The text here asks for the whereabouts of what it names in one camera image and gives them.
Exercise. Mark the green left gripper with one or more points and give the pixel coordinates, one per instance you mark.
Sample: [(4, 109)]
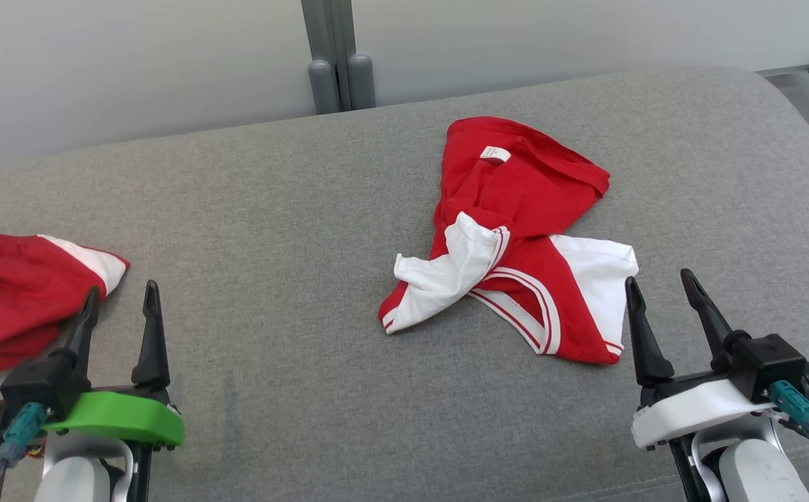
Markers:
[(125, 418)]

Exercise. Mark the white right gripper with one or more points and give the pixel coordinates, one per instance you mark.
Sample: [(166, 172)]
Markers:
[(697, 411)]

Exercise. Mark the red white shorts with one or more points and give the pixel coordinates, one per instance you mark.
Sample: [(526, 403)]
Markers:
[(7, 300)]

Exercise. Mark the red white t-shirt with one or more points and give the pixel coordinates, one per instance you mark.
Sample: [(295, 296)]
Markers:
[(516, 195)]

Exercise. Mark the grey fabric sofa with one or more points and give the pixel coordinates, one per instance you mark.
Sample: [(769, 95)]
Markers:
[(272, 279)]

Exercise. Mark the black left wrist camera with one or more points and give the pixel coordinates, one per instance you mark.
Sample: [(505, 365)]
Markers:
[(42, 383)]

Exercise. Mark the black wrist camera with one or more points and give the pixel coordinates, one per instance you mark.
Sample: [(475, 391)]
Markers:
[(42, 383), (767, 362)]

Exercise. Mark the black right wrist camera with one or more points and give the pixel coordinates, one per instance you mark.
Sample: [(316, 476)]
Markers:
[(767, 362)]

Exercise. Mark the grey partition post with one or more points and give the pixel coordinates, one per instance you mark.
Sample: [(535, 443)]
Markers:
[(328, 42)]

